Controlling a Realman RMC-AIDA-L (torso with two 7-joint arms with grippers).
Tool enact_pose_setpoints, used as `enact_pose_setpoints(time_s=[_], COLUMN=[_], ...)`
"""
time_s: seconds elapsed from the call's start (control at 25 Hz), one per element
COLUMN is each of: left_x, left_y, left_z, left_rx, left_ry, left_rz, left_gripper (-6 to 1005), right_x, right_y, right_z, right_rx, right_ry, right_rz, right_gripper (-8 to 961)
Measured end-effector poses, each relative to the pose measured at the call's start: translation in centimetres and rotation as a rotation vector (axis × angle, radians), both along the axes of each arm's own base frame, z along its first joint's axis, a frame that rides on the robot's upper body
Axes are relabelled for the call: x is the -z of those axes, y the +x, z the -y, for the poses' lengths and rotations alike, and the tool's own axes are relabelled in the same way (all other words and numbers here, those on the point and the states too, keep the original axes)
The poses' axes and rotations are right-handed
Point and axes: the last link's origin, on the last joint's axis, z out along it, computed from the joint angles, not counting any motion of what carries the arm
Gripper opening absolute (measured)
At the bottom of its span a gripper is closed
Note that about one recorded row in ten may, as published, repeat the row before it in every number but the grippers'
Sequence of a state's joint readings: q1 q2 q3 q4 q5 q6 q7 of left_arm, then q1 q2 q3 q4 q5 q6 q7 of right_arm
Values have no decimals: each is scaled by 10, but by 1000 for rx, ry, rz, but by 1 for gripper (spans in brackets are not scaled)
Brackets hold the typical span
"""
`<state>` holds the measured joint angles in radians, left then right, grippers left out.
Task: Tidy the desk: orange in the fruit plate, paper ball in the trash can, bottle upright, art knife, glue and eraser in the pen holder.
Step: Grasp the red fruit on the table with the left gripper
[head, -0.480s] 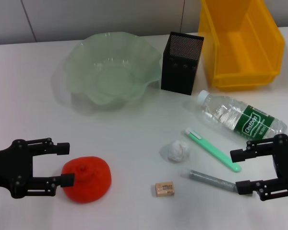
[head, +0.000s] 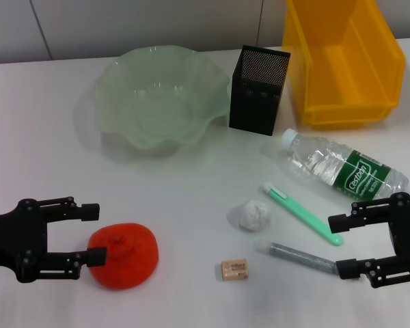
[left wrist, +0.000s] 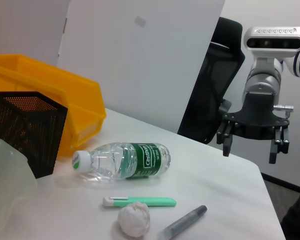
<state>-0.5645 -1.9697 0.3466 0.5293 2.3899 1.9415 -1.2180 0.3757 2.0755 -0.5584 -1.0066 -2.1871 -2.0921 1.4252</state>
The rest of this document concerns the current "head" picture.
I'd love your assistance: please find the grey glitter marker pen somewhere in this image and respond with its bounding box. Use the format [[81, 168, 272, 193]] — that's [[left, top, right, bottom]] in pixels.
[[254, 238, 339, 274]]

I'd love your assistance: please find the white paper ball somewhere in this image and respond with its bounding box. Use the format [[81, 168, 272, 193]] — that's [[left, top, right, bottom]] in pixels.
[[238, 200, 272, 233]]

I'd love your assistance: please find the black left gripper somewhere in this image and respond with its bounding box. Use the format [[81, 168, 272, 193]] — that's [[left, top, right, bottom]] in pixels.
[[0, 196, 108, 283]]

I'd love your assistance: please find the clear green-label water bottle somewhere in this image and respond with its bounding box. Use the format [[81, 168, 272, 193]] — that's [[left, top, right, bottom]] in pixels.
[[280, 128, 410, 201]]

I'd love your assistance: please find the yellow plastic bin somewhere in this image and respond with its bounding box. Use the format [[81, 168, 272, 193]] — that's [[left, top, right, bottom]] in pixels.
[[282, 0, 407, 131]]

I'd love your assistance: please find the red-orange fruit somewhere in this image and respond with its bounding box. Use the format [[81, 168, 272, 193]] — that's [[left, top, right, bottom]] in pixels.
[[87, 221, 160, 291]]

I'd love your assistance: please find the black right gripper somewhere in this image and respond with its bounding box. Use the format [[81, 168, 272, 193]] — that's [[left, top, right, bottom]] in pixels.
[[328, 191, 410, 288]]

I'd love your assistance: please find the green glass fruit plate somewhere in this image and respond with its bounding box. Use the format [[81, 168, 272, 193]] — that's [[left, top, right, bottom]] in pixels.
[[88, 44, 230, 159]]

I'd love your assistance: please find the black mesh pen holder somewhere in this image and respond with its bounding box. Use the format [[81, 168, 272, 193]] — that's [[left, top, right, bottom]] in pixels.
[[228, 44, 292, 137]]

